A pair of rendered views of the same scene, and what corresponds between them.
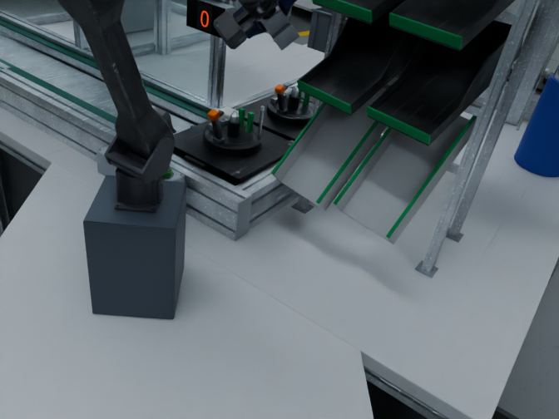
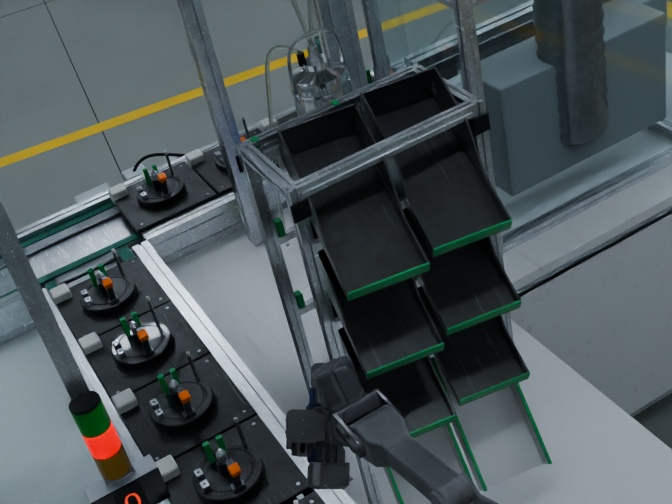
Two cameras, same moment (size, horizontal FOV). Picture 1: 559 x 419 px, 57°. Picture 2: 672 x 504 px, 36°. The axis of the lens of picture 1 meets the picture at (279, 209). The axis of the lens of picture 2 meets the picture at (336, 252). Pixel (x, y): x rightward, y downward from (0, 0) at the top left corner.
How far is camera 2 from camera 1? 133 cm
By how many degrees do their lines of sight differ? 42
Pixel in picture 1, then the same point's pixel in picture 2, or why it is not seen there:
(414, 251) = not seen: hidden behind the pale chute
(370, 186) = (475, 447)
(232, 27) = (338, 470)
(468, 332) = (613, 452)
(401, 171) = (481, 411)
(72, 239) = not seen: outside the picture
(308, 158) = (406, 488)
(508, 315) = (596, 410)
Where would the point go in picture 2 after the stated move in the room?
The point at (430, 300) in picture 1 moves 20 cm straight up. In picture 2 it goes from (566, 465) to (559, 393)
